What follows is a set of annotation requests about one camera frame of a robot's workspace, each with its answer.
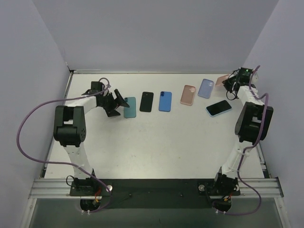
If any lavender phone case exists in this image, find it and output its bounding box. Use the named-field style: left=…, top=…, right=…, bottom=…
left=198, top=78, right=214, bottom=99

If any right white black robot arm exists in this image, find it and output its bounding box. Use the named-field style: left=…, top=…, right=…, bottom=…
left=214, top=66, right=274, bottom=193

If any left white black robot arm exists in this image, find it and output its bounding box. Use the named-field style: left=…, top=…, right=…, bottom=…
left=53, top=80, right=130, bottom=196

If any aluminium front rail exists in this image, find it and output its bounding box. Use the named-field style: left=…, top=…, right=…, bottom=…
left=29, top=178, right=284, bottom=199

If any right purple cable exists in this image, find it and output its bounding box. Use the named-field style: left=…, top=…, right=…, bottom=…
left=212, top=65, right=270, bottom=216

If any purple cable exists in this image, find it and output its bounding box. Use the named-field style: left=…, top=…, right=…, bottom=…
left=16, top=77, right=113, bottom=213
left=212, top=65, right=270, bottom=216

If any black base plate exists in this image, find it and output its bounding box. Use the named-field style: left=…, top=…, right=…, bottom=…
left=69, top=179, right=240, bottom=210

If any black phone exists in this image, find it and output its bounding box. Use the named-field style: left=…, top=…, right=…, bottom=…
left=140, top=92, right=154, bottom=113

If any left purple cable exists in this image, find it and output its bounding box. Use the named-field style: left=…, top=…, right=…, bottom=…
left=16, top=77, right=113, bottom=213

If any pink phone case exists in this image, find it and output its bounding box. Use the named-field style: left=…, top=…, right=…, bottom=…
left=215, top=75, right=229, bottom=87
left=180, top=85, right=196, bottom=106

